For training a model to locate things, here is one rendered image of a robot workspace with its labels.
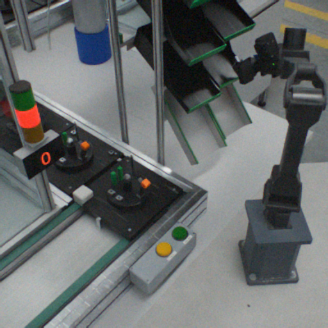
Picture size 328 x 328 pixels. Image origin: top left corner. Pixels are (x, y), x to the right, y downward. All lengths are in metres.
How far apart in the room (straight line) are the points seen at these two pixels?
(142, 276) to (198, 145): 0.48
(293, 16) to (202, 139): 3.21
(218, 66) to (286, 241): 0.60
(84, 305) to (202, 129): 0.66
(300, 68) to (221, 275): 0.64
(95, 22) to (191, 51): 0.90
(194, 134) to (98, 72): 0.79
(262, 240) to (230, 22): 0.64
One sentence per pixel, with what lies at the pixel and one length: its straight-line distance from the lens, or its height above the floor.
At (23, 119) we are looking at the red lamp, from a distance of 1.14.
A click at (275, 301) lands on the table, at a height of 0.86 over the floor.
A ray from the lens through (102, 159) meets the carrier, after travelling 1.53.
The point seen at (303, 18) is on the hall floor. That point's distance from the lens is 4.60.
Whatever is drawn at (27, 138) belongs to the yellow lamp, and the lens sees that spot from 1.18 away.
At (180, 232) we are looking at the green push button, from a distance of 1.31.
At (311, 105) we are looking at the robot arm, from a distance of 0.99.
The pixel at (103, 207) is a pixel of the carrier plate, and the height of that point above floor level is 0.97.
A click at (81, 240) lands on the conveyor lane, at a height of 0.92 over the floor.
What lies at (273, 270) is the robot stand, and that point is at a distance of 1.33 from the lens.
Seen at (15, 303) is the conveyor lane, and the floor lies 0.92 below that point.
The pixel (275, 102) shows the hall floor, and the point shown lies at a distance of 3.43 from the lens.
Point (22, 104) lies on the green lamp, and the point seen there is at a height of 1.38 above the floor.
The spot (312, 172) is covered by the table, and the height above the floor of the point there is 0.86.
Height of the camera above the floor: 2.02
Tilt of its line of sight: 44 degrees down
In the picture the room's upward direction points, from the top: 1 degrees counter-clockwise
